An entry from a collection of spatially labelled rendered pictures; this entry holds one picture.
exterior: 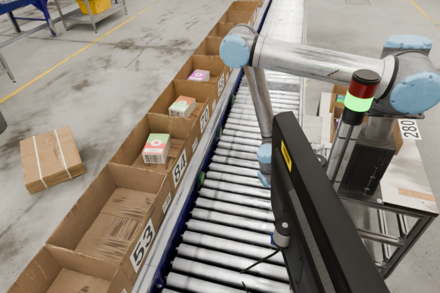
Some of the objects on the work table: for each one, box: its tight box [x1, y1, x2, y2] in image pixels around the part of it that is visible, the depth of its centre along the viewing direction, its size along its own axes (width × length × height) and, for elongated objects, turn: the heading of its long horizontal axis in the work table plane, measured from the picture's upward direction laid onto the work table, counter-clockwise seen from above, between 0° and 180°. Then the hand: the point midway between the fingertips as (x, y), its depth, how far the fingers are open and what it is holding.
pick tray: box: [329, 84, 349, 113], centre depth 200 cm, size 28×38×10 cm
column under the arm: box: [337, 122, 397, 206], centre depth 139 cm, size 26×26×33 cm
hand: (325, 154), depth 144 cm, fingers open, 14 cm apart
